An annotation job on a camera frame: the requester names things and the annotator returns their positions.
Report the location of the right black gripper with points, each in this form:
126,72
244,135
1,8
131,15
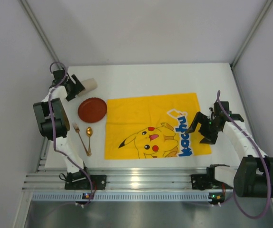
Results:
204,126

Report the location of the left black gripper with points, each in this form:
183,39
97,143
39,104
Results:
74,86

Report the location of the beige paper cup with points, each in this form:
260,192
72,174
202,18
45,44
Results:
89,85

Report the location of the yellow pikachu cloth placemat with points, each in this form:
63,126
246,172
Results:
150,127

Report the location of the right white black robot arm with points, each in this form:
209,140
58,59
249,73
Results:
254,176

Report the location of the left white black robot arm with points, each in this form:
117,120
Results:
54,124

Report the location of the red round plate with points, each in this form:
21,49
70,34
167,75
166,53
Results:
92,110

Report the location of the gold fork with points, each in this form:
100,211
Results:
77,130

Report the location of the gold spoon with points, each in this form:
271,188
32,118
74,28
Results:
89,133

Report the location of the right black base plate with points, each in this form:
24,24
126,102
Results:
204,182

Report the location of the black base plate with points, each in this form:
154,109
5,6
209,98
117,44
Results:
204,182
82,183

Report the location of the aluminium mounting rail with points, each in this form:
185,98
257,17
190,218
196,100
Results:
135,179

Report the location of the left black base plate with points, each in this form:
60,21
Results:
82,183

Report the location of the perforated cable duct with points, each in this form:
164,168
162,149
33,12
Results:
128,196

